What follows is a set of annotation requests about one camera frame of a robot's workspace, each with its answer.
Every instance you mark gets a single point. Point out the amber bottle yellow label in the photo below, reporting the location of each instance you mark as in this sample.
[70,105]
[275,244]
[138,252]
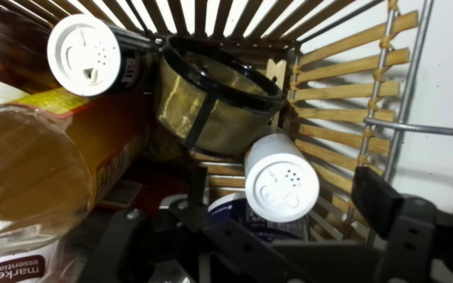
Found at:
[32,173]

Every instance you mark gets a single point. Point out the red white labelled container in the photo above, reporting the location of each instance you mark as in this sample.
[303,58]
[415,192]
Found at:
[12,269]

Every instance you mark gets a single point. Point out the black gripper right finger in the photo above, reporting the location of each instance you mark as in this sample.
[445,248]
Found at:
[377,198]

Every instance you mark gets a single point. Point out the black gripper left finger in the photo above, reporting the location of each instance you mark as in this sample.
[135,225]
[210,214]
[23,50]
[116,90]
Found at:
[198,185]

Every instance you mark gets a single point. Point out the gold mesh coffee filter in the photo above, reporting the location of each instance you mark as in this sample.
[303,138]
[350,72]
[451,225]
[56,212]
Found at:
[212,118]

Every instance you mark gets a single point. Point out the dark blue round canister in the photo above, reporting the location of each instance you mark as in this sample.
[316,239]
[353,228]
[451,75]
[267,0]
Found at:
[268,228]

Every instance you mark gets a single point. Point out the brown bottle white label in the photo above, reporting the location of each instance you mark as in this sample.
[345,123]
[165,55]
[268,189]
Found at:
[7,47]

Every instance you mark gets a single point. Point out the dark spice shaker white lid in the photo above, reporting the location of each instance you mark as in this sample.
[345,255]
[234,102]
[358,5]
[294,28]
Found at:
[83,55]

